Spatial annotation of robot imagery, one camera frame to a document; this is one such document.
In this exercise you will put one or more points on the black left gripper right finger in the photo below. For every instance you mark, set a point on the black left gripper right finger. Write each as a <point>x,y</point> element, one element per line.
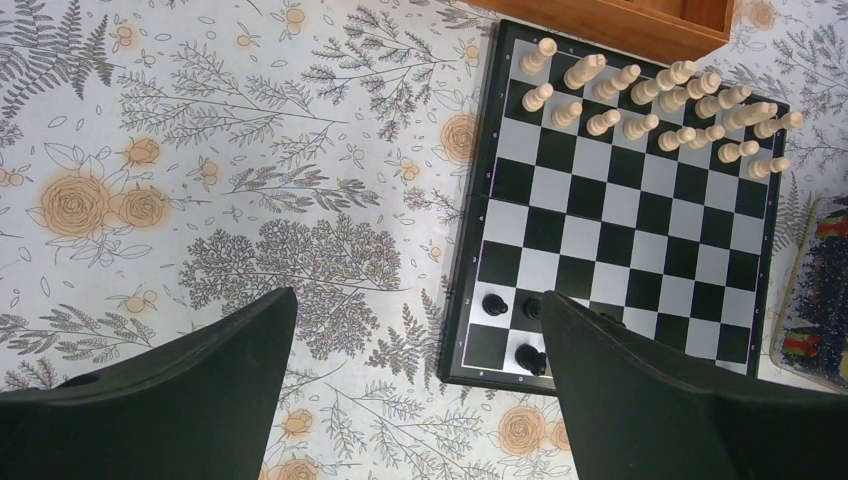
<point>635,408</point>

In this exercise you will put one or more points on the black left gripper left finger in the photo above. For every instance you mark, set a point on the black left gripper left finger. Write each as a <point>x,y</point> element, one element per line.
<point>198,407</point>

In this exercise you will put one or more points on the black chess pawn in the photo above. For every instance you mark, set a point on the black chess pawn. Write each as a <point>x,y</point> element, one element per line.
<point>494,305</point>
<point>531,359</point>

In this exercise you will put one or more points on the gold tin of black pieces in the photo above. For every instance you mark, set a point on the gold tin of black pieces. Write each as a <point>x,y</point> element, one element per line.
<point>810,334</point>

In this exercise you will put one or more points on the black silver chess board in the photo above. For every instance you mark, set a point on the black silver chess board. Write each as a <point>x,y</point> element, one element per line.
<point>571,192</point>

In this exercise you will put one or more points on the floral table mat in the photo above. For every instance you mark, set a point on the floral table mat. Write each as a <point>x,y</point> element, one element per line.
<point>164,164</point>

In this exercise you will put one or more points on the orange compartment tray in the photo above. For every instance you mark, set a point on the orange compartment tray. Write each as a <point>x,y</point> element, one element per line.
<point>660,30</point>

